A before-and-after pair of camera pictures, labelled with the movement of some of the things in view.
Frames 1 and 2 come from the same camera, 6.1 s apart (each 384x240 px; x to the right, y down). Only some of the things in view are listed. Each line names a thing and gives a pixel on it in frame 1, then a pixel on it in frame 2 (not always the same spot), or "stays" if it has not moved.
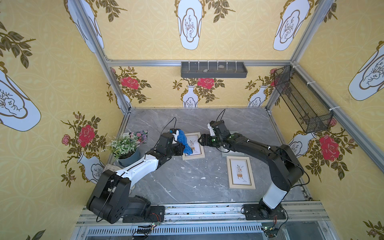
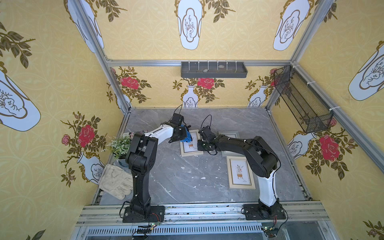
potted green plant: x=123 y=147 stays
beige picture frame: x=240 y=173 stays
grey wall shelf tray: x=210 y=69 stays
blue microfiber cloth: x=181 y=138 -> x=188 y=138
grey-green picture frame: x=230 y=153 stays
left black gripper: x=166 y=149 -> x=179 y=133
